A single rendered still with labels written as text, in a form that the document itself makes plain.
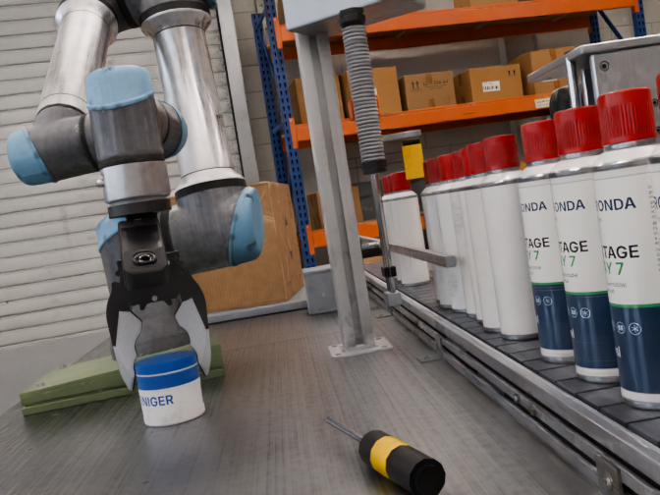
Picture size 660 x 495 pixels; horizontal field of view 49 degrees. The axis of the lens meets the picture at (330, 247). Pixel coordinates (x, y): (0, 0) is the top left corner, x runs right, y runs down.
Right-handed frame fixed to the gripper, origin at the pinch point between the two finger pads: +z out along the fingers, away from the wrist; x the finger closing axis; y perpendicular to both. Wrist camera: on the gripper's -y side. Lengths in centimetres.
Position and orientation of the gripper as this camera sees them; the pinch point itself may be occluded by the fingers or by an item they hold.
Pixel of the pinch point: (168, 375)
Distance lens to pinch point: 86.4
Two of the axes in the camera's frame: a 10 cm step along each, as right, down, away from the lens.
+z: 1.6, 9.9, 0.5
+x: -9.6, 1.6, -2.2
